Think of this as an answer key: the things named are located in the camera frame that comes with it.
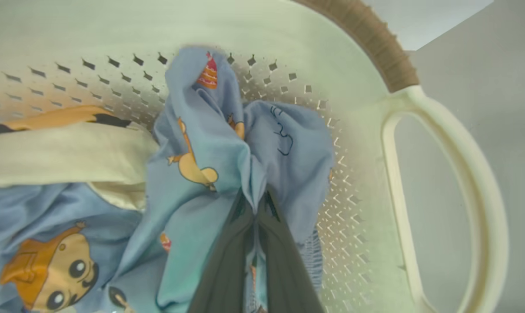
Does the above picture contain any cream cartoon print garment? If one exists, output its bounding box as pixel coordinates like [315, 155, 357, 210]
[0, 106, 159, 211]

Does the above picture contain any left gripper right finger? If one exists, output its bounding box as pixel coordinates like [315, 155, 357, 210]
[256, 187, 325, 313]

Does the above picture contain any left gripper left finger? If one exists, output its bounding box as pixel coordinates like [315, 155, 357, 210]
[188, 191, 256, 313]

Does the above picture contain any blue cake print garment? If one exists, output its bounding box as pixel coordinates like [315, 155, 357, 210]
[115, 46, 335, 313]

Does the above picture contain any cream perforated laundry basket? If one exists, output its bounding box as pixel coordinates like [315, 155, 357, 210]
[0, 0, 508, 313]

